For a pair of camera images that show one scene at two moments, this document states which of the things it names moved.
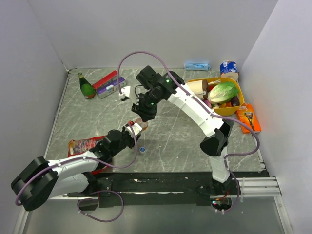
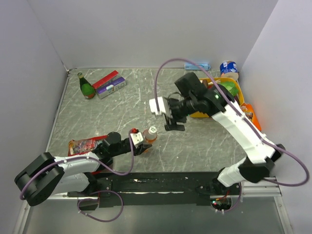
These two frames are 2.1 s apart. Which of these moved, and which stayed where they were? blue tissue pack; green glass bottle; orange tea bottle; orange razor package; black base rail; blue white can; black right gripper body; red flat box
Moved: black right gripper body; orange tea bottle
Stayed: orange razor package; red flat box; blue white can; black base rail; green glass bottle; blue tissue pack
